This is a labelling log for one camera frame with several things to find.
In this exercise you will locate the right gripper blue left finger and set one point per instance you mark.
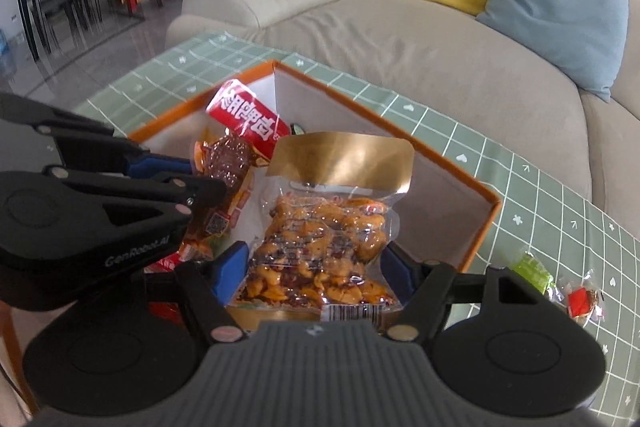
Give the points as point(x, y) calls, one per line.
point(205, 291)

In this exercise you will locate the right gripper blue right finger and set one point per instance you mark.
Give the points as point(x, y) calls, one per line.
point(426, 291)

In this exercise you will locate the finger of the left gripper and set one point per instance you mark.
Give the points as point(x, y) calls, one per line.
point(36, 137)

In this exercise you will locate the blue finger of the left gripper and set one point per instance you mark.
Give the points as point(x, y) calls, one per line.
point(147, 166)

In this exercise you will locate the orange white snack packet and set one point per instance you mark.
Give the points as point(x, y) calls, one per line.
point(211, 232)

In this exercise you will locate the spicy peanuts vacuum pack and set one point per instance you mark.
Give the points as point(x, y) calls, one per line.
point(327, 214)

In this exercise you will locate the red meat snack packet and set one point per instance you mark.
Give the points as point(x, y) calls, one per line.
point(244, 137)

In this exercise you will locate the green nuts packet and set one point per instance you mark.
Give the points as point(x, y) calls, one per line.
point(534, 272)

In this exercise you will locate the green checkered tablecloth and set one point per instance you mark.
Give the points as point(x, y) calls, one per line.
point(568, 235)

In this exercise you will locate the small red candy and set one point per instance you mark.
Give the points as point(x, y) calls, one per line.
point(582, 298)

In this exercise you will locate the beige sofa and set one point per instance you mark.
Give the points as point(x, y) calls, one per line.
point(449, 61)

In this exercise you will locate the beige back cushion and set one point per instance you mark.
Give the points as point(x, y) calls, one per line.
point(625, 46)

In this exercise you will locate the light blue cushion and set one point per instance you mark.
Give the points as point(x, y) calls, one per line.
point(584, 39)

